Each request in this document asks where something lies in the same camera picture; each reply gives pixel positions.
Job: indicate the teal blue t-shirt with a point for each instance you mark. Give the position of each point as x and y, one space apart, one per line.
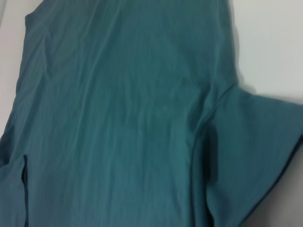
130 118

